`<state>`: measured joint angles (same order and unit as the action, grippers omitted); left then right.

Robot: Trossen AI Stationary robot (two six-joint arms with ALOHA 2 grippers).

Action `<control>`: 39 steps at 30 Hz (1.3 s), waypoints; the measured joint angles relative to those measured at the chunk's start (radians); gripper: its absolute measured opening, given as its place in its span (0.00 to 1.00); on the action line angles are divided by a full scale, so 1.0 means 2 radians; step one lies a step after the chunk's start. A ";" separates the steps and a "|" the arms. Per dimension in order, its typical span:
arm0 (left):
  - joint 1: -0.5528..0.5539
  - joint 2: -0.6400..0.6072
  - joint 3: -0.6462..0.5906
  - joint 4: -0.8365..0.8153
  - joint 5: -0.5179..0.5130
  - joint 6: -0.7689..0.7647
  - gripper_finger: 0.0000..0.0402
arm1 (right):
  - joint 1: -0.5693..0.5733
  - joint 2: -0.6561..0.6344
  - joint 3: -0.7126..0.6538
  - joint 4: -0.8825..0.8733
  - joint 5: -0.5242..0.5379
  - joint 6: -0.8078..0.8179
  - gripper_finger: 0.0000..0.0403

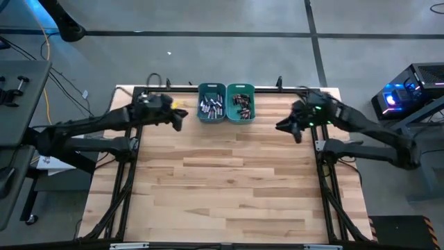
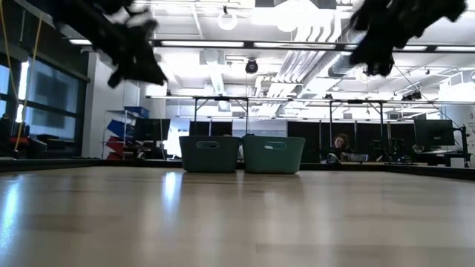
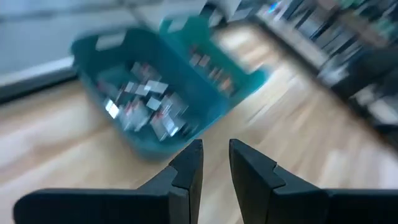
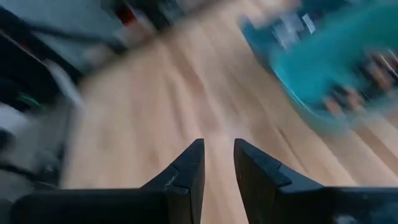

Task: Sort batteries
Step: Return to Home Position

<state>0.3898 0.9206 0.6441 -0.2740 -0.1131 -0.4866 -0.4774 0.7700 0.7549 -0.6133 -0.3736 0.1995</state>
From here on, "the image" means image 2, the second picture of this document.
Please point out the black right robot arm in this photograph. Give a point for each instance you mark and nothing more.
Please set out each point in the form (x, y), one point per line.
(438, 15)

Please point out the person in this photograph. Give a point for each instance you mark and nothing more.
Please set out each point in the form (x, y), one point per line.
(340, 146)

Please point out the black ceiling spotlight cluster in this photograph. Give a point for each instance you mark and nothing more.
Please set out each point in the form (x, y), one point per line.
(411, 95)

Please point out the teal plastic bin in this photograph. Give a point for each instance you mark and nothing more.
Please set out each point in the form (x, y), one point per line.
(272, 155)
(209, 154)

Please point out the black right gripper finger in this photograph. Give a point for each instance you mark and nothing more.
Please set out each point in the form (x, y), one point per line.
(380, 68)

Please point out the silver ventilation duct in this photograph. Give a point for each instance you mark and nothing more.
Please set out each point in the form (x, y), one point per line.
(341, 63)

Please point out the long ceiling light strip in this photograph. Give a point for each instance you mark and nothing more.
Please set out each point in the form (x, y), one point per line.
(241, 44)

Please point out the black aluminium table frame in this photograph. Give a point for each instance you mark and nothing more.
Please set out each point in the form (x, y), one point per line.
(408, 168)

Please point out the black ceiling speaker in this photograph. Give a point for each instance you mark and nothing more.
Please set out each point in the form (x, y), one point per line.
(251, 66)

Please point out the black computer monitor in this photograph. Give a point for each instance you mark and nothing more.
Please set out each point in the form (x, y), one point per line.
(434, 132)
(152, 129)

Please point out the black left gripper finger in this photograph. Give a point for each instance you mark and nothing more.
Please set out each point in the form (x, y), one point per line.
(148, 74)
(116, 79)

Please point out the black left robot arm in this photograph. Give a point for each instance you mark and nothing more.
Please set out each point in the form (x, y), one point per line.
(74, 15)

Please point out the blue storage bin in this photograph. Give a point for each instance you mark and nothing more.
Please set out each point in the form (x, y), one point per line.
(136, 111)

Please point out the black background rig frame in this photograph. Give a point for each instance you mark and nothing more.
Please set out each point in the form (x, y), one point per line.
(356, 101)
(222, 98)

